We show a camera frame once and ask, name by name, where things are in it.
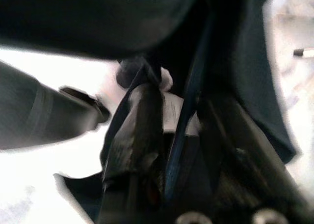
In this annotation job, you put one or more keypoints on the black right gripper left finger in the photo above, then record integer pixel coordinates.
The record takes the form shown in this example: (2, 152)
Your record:
(137, 135)

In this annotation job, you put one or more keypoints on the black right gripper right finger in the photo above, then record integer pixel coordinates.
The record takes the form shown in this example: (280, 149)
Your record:
(245, 165)

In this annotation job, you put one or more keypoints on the black shirt white print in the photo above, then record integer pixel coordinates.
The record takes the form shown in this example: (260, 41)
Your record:
(245, 49)

